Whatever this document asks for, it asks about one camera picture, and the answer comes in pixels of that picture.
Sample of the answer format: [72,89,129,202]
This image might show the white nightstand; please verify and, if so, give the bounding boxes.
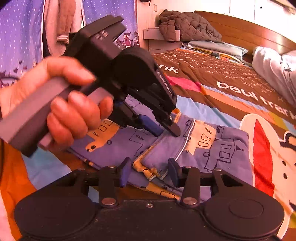
[143,27,184,55]

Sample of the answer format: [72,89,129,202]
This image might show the brown quilted jacket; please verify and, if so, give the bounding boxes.
[158,9,223,44]

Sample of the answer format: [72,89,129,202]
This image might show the person's left hand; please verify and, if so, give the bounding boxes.
[0,56,114,147]

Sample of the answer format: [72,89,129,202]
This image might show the blue printed pants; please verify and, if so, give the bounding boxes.
[68,95,255,202]

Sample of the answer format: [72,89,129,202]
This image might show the grey duvet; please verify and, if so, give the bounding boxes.
[252,46,296,107]

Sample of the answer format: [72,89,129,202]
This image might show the wooden headboard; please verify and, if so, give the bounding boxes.
[194,10,296,65]

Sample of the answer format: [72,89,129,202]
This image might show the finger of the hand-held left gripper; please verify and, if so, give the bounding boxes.
[137,115,164,138]
[159,111,181,138]

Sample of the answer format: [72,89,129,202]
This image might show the light blue pillow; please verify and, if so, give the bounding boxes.
[183,40,248,62]

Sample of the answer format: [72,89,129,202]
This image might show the colourful printed bedspread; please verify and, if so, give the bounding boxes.
[0,47,296,241]

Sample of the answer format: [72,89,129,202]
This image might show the narrow blue printed curtain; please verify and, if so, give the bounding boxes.
[83,0,139,50]

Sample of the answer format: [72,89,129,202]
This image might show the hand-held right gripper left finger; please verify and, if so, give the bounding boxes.
[69,158,132,207]

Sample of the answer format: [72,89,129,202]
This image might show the pink quilted jacket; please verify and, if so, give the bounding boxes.
[56,0,84,45]

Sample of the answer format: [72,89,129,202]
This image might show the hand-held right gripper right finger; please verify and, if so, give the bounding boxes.
[168,158,243,208]

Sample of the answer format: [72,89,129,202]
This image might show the pale fleece coat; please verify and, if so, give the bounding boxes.
[43,0,61,57]

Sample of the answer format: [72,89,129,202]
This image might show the wide blue printed curtain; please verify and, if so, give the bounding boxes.
[0,0,45,87]

